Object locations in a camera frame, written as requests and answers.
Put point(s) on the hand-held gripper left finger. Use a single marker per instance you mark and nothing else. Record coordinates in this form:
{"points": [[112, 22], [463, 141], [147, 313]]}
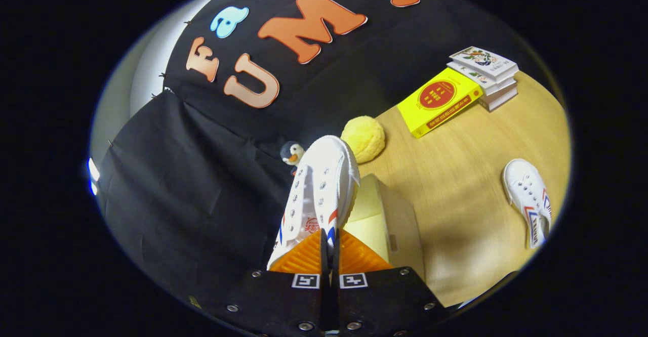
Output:
{"points": [[323, 263]]}

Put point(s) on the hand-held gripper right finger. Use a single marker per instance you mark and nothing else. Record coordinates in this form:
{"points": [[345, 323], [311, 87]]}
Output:
{"points": [[337, 263]]}

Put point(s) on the yellow book with red circle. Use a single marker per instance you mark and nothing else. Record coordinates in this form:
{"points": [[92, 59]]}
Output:
{"points": [[435, 99]]}

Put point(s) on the beige storage box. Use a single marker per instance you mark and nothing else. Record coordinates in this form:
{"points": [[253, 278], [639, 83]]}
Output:
{"points": [[400, 220]]}

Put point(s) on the black backdrop cloth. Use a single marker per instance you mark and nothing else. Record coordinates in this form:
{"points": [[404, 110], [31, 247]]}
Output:
{"points": [[202, 200]]}

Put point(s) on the white canvas shoe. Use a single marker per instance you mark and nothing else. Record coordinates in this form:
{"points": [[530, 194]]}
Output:
{"points": [[524, 190], [324, 185]]}

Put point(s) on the ceiling light panel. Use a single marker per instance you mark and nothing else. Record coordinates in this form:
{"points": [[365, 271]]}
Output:
{"points": [[93, 170]]}

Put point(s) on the yellow round plush bun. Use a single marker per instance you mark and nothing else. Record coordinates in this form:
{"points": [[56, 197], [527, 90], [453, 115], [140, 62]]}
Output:
{"points": [[364, 137]]}

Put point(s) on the penguin plush toy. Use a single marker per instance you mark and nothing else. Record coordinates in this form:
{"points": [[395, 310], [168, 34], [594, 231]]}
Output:
{"points": [[292, 154]]}

